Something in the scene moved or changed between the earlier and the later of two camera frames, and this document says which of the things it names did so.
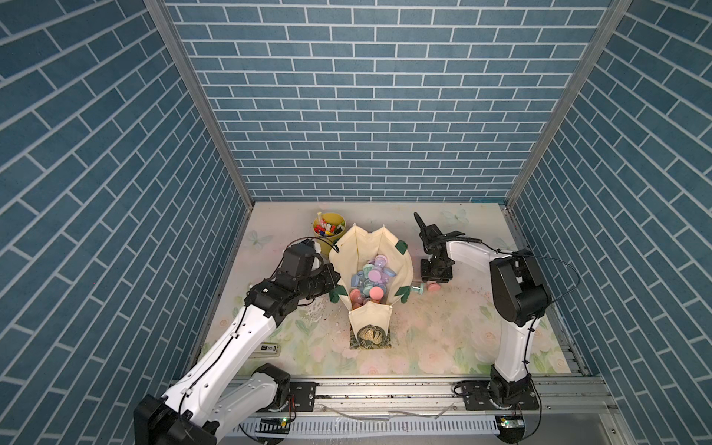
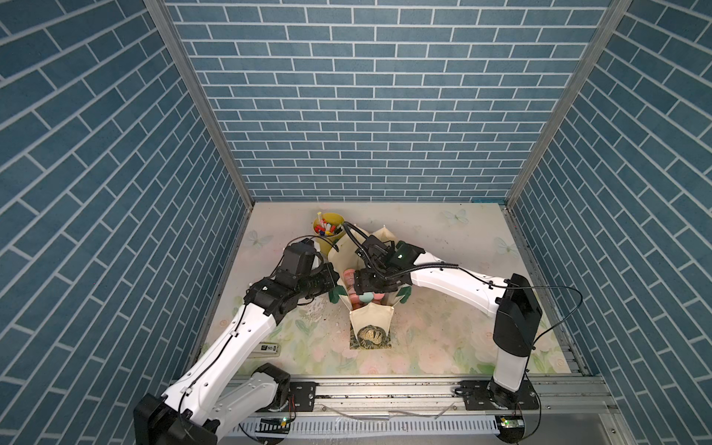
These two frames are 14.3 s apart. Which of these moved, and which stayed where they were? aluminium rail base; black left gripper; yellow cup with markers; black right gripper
Moved: black right gripper
Stayed: black left gripper; yellow cup with markers; aluminium rail base
